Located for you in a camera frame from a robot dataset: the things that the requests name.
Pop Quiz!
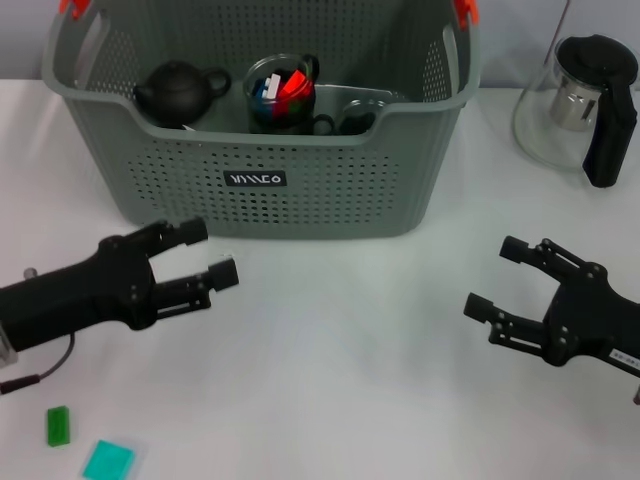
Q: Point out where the teal building brick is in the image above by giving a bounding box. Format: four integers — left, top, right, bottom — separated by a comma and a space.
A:
82, 439, 136, 479

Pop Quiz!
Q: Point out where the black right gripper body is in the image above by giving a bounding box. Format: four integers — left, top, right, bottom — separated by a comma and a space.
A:
542, 264, 640, 376

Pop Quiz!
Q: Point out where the long green building brick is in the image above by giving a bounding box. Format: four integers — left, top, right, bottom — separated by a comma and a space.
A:
47, 407, 71, 446

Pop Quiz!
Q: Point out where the thin grey vertical pole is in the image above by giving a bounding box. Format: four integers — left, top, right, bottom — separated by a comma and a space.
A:
547, 0, 571, 56

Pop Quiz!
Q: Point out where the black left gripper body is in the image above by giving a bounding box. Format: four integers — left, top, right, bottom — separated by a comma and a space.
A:
0, 234, 156, 354

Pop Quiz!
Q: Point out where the dark clay teapot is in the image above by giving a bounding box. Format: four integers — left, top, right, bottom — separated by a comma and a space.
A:
132, 60, 233, 130

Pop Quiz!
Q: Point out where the grey-green perforated storage basket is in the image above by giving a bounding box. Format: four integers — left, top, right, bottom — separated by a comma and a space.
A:
40, 0, 484, 241

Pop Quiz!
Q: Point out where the small white building brick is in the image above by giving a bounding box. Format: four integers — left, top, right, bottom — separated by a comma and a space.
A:
254, 73, 284, 100

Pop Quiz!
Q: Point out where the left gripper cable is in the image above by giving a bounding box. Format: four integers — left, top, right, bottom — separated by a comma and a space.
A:
0, 332, 77, 396

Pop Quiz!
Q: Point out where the glass pitcher with black handle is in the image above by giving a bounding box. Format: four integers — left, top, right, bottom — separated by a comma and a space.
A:
510, 33, 640, 189

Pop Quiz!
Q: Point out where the bright red sloped brick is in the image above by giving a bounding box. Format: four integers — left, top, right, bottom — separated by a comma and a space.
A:
277, 70, 310, 100

